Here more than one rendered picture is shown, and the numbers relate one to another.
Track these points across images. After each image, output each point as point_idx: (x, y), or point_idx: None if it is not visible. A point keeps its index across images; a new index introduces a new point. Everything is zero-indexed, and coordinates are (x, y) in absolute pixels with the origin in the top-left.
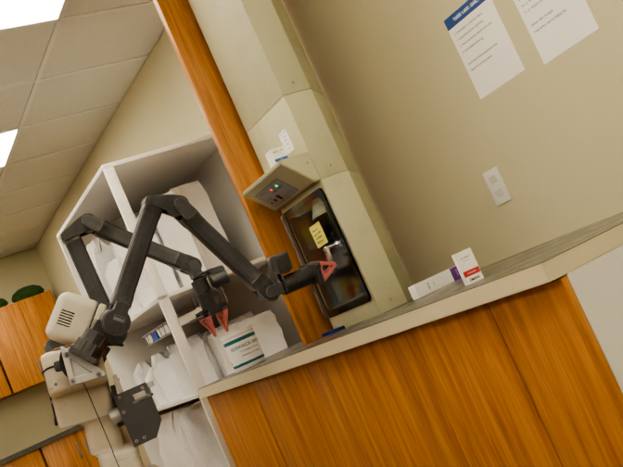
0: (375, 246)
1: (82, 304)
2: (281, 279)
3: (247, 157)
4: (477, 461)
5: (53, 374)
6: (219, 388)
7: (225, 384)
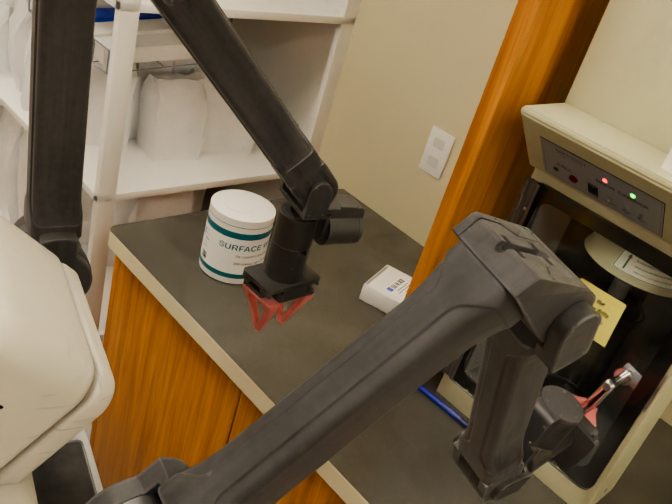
0: (663, 407)
1: (44, 385)
2: None
3: (569, 2)
4: None
5: None
6: (165, 301)
7: (188, 321)
